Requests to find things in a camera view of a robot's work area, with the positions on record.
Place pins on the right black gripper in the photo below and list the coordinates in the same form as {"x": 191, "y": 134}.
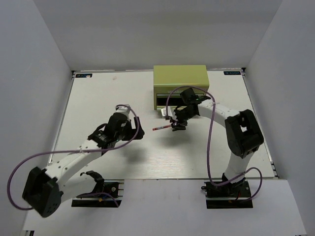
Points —
{"x": 177, "y": 126}

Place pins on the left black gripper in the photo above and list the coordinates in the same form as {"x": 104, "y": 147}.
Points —
{"x": 133, "y": 132}

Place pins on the red refill pen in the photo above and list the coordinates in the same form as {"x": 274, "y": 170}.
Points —
{"x": 162, "y": 127}

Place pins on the green metal drawer toolbox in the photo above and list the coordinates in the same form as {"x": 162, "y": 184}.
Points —
{"x": 169, "y": 77}

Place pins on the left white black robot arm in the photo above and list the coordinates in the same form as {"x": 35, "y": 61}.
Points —
{"x": 47, "y": 188}

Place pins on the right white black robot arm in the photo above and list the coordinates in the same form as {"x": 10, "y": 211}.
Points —
{"x": 243, "y": 133}

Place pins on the left corner label sticker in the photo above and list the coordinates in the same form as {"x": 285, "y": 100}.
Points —
{"x": 85, "y": 75}

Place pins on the corner label sticker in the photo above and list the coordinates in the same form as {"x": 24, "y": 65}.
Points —
{"x": 85, "y": 75}
{"x": 232, "y": 73}

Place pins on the right corner label sticker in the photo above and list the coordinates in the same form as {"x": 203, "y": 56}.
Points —
{"x": 232, "y": 73}

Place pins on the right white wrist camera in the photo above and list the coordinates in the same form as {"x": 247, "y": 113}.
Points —
{"x": 167, "y": 113}

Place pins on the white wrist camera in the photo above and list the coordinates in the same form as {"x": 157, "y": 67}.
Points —
{"x": 123, "y": 109}
{"x": 167, "y": 113}

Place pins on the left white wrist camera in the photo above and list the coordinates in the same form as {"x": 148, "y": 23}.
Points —
{"x": 123, "y": 109}

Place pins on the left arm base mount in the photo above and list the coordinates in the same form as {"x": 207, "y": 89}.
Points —
{"x": 109, "y": 195}

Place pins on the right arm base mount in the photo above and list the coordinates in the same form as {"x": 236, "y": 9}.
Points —
{"x": 230, "y": 196}

